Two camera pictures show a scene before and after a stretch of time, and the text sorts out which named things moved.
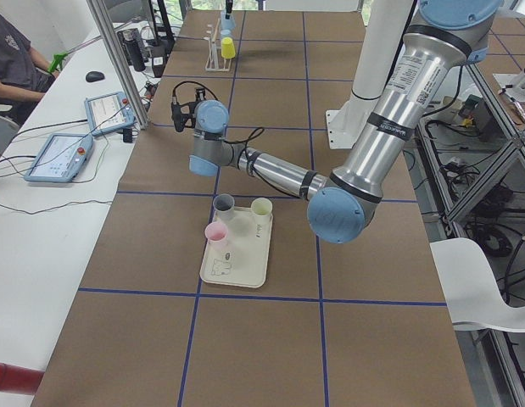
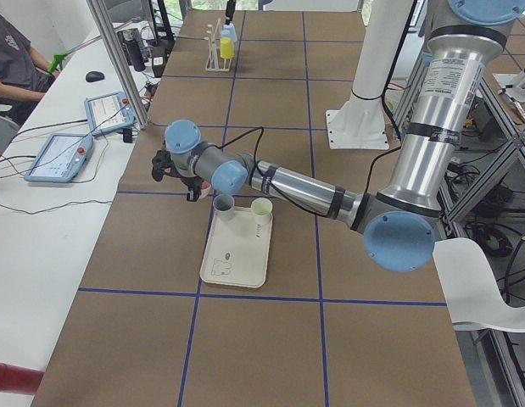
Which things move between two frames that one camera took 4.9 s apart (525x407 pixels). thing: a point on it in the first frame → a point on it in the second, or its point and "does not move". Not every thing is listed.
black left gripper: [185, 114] → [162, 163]
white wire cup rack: [215, 62] does not move
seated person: [19, 75] does not move
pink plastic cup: [215, 234] → [205, 188]
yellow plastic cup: [228, 50] does not move
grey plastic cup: [223, 205] does not move
